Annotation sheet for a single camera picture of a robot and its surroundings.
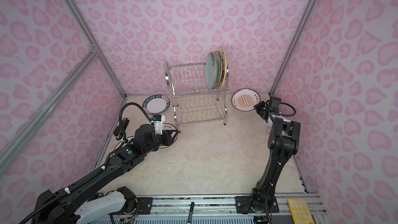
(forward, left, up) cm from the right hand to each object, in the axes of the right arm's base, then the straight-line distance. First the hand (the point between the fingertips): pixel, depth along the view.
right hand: (256, 102), depth 102 cm
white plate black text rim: (+6, +71, -9) cm, 71 cm away
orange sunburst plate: (+7, +6, -5) cm, 10 cm away
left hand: (-28, +47, +12) cm, 56 cm away
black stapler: (-20, +87, -4) cm, 90 cm away
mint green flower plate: (+5, +30, +22) cm, 38 cm away
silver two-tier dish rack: (+4, +43, -5) cm, 43 cm away
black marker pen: (-60, +39, -9) cm, 72 cm away
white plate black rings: (-40, +65, +20) cm, 79 cm away
